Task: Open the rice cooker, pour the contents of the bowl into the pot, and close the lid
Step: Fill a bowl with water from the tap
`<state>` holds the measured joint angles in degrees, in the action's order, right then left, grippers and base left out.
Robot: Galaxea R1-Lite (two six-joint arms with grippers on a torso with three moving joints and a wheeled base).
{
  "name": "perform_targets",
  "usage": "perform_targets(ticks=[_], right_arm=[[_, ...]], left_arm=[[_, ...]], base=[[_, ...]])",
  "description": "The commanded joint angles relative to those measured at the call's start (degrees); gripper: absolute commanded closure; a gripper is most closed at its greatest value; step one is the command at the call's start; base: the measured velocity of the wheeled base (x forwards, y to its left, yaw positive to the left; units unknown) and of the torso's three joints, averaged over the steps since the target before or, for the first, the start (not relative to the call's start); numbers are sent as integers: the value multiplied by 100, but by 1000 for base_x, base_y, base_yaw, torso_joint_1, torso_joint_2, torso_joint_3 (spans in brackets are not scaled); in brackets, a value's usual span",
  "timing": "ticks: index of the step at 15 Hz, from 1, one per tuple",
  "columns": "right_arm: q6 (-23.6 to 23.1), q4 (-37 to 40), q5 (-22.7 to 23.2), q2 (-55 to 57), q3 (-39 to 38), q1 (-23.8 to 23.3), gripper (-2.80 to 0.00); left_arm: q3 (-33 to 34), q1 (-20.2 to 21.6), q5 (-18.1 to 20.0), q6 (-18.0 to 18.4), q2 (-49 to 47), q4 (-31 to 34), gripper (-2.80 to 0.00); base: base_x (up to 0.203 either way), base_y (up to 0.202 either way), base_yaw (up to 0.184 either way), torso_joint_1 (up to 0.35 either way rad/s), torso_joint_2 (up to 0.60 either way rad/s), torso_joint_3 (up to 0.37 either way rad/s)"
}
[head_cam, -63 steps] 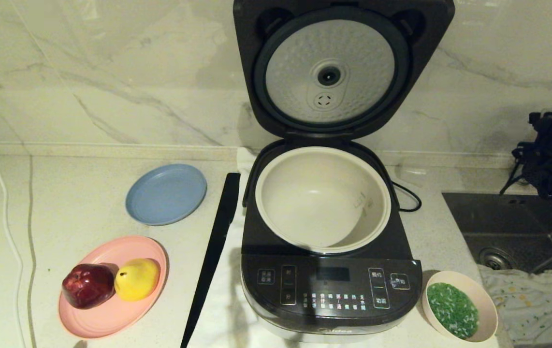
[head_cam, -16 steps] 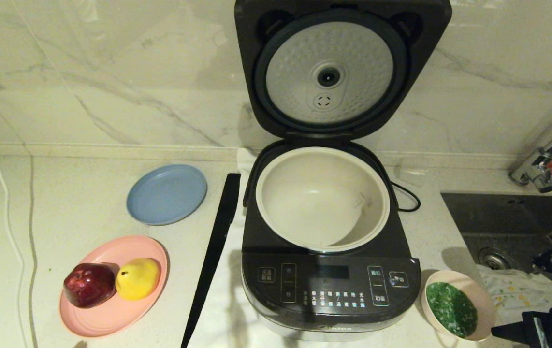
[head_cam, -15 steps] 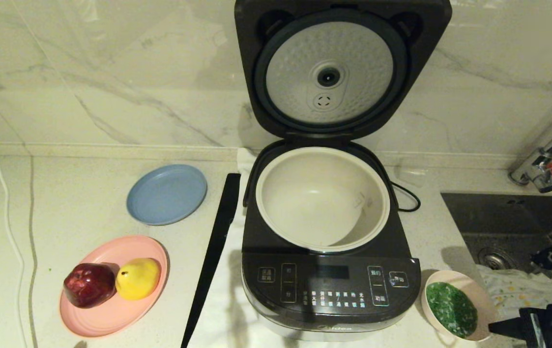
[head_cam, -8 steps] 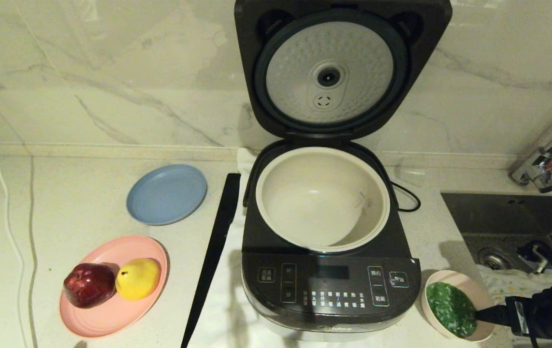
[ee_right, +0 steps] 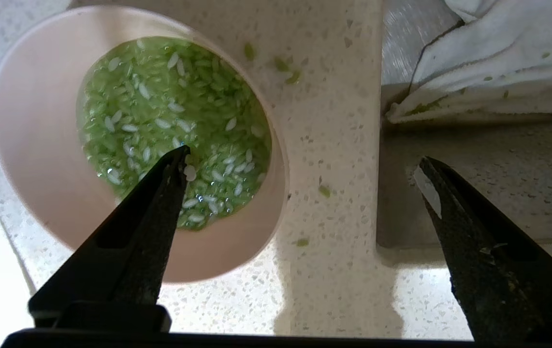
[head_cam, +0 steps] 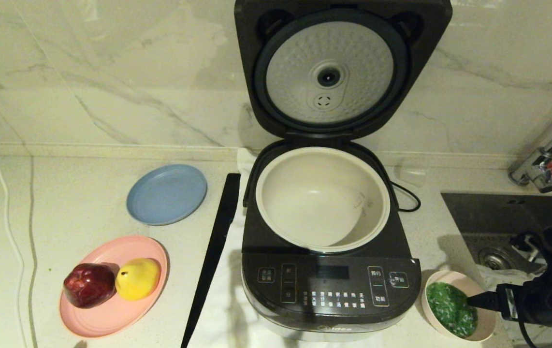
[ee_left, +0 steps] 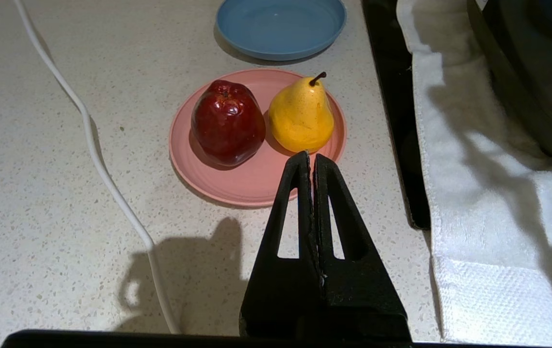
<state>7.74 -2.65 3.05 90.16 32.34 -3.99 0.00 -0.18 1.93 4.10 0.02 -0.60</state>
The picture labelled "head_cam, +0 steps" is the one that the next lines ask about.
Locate dark red apple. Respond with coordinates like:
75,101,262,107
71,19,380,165
63,263,116,309

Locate blue plate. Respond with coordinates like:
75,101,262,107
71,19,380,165
126,164,208,226

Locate chrome faucet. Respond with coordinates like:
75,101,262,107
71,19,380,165
508,109,552,194

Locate round steel sink drain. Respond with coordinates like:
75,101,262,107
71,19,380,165
478,247,518,271

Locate pink bowl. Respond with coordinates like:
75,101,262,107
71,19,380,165
421,270,497,342

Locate stainless steel sink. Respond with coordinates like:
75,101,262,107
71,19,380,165
442,192,552,348

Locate white inner cooking pot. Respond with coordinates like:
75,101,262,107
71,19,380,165
255,146,392,254

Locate black rice cooker body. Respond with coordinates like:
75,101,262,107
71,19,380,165
240,139,422,343

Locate yellow pear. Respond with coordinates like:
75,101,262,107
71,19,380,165
115,258,161,301

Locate long black flat bar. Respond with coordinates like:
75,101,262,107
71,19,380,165
180,173,242,348

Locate green grains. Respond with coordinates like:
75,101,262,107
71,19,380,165
426,282,478,338

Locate pink plate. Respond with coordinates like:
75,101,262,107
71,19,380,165
59,235,169,338

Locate black rice cooker lid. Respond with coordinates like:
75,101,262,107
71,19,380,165
234,0,453,142

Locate black power cable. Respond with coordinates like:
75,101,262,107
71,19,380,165
390,180,422,213

